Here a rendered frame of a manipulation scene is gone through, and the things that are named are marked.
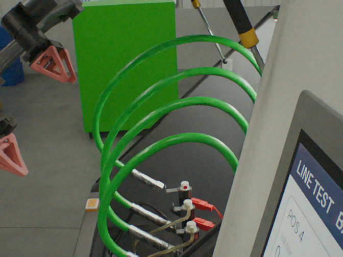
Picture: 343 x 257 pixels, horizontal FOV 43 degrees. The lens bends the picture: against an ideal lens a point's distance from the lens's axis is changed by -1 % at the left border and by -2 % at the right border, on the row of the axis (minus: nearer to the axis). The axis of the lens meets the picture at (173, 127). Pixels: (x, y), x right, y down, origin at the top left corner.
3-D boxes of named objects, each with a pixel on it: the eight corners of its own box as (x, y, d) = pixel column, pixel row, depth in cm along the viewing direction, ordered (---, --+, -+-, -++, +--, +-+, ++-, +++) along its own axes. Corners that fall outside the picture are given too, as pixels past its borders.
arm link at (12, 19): (4, 25, 101) (-7, 19, 95) (25, 5, 101) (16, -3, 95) (23, 46, 101) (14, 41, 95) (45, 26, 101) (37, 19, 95)
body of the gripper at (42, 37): (65, 47, 102) (44, 25, 102) (46, 43, 92) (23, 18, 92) (46, 67, 103) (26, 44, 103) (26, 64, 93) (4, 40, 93)
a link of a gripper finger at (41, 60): (84, 71, 99) (57, 42, 99) (73, 69, 92) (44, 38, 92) (64, 92, 100) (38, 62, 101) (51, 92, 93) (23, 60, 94)
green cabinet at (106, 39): (173, 109, 522) (168, -3, 478) (179, 134, 440) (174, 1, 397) (93, 114, 516) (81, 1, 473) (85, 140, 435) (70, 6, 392)
